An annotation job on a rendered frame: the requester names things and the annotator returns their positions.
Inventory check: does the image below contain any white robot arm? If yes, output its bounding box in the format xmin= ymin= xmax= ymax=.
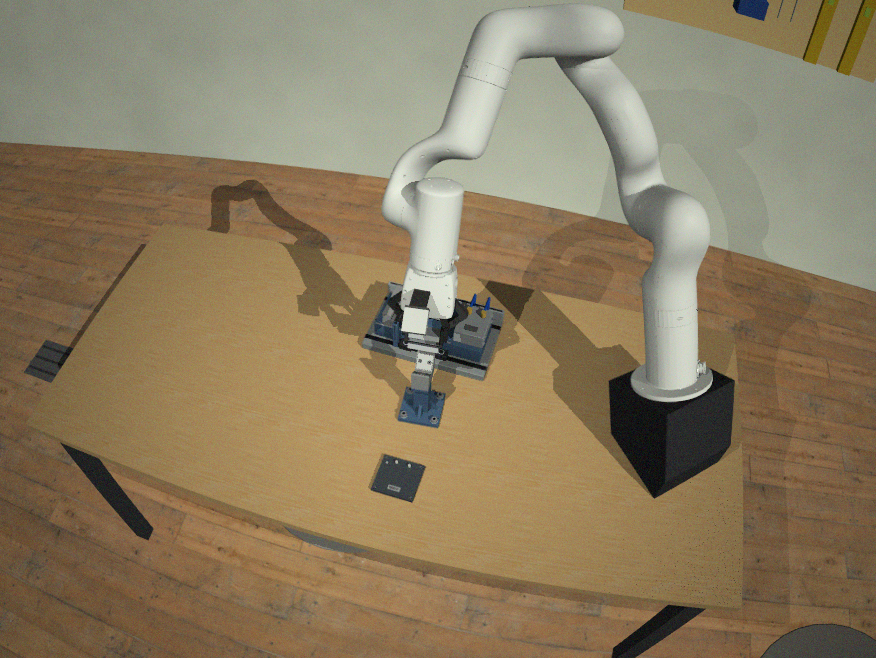
xmin=381 ymin=4 xmax=713 ymax=402

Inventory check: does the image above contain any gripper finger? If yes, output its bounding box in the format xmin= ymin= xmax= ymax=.
xmin=438 ymin=298 xmax=468 ymax=348
xmin=387 ymin=291 xmax=409 ymax=342

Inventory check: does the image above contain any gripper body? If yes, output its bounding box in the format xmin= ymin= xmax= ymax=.
xmin=401 ymin=262 xmax=458 ymax=319

